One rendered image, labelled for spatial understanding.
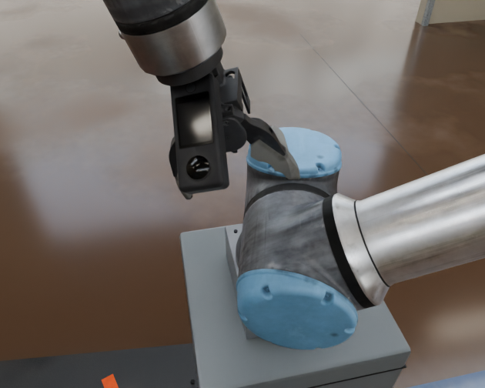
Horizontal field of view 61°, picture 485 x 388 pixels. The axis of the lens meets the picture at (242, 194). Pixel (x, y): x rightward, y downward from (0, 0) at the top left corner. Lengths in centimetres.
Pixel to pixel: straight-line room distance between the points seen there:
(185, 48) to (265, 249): 26
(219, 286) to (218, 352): 15
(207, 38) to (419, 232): 30
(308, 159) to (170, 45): 31
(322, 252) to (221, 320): 40
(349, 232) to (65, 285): 176
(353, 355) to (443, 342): 117
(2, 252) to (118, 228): 57
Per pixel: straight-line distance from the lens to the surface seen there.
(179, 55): 38
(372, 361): 85
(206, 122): 40
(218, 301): 87
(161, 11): 36
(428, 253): 50
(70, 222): 242
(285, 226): 52
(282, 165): 49
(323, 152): 64
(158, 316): 190
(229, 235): 86
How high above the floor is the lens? 156
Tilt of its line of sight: 40 degrees down
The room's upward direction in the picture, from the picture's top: straight up
